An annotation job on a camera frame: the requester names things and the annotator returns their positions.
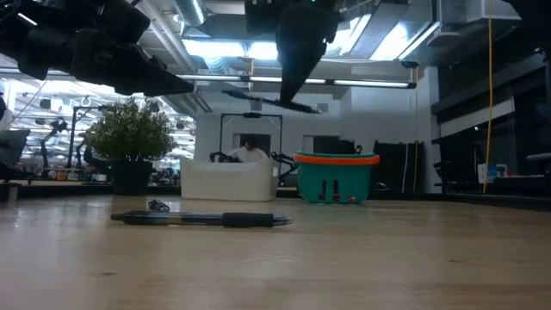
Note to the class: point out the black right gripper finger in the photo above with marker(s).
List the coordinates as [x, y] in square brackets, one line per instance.
[303, 47]

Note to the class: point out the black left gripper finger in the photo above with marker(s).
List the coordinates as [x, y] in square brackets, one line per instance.
[155, 84]
[150, 58]

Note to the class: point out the black retractable pen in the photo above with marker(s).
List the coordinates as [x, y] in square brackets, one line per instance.
[202, 219]
[158, 206]

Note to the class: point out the teal basket orange rim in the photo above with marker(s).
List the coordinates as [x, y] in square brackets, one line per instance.
[336, 181]

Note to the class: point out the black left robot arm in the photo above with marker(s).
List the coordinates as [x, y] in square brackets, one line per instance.
[43, 51]

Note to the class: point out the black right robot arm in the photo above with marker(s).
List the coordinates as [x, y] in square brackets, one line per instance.
[538, 17]

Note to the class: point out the potted green plant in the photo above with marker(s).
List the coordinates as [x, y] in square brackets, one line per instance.
[129, 133]

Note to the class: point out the hanging led light bar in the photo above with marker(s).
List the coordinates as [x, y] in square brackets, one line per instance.
[370, 83]

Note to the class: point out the person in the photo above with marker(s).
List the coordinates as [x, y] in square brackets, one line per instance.
[249, 154]

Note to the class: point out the white plastic bin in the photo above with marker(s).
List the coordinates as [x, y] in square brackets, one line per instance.
[228, 181]

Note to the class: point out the black aluminium table frame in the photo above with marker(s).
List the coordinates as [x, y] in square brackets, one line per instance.
[495, 201]

